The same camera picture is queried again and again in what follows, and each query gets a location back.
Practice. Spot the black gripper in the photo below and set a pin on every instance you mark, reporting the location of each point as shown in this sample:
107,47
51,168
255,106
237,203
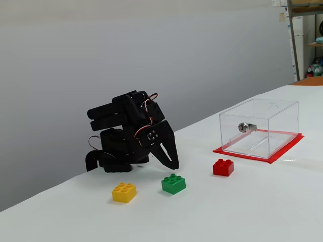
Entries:
164,137

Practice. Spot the green lego brick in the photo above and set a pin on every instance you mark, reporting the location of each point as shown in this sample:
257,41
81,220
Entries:
173,185

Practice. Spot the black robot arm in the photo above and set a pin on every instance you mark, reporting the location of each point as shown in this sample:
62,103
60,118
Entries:
118,143

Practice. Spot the yellow lego brick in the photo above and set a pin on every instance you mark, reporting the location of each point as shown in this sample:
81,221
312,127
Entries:
124,193

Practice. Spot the red lego brick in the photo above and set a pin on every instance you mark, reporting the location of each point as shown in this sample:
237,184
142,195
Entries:
223,168

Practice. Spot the transparent plastic box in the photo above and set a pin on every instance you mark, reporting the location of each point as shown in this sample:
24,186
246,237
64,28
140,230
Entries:
282,118

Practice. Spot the black table clamp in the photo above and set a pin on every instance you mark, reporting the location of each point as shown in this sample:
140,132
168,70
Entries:
89,161

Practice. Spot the silver cam lock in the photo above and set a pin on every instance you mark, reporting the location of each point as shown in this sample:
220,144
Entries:
243,127

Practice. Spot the orange table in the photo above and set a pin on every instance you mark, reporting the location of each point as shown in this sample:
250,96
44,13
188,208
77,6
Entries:
310,81

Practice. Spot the red cap cola bottle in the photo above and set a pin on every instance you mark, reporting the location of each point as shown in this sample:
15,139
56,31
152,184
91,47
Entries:
310,72

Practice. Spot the metal shelf rack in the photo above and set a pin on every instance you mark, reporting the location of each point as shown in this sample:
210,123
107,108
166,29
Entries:
292,37

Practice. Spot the green plastic bottle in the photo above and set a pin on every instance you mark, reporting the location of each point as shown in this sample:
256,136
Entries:
318,69

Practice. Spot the tan paper label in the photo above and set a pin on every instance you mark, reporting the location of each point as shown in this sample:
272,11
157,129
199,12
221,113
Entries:
281,17

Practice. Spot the white cabinet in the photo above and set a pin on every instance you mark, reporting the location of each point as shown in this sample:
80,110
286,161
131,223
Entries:
299,30

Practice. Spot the white paper label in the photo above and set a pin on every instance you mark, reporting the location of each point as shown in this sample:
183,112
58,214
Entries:
279,3

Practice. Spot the teal object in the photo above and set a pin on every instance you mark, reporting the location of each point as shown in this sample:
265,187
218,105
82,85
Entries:
319,39

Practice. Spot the red tape frame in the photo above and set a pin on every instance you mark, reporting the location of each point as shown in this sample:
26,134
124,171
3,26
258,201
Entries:
285,153

